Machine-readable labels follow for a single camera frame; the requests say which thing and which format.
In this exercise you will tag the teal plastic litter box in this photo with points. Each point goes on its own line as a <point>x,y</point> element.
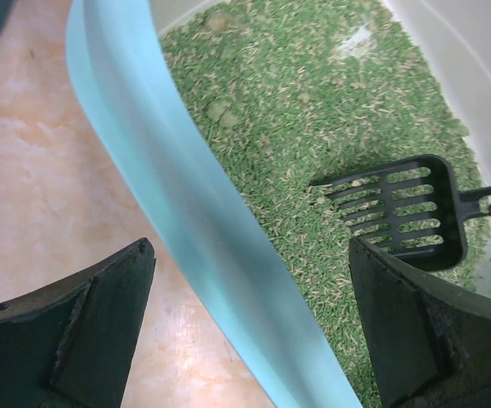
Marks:
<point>126,89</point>

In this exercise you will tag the black slotted litter scoop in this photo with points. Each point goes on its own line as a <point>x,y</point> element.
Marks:
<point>413,208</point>

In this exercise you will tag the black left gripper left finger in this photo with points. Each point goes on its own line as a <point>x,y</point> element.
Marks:
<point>71,343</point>

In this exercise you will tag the green cat litter pellets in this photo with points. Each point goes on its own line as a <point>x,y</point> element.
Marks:
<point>286,92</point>

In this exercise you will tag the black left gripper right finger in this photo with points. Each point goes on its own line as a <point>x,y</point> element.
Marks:
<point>429,340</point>

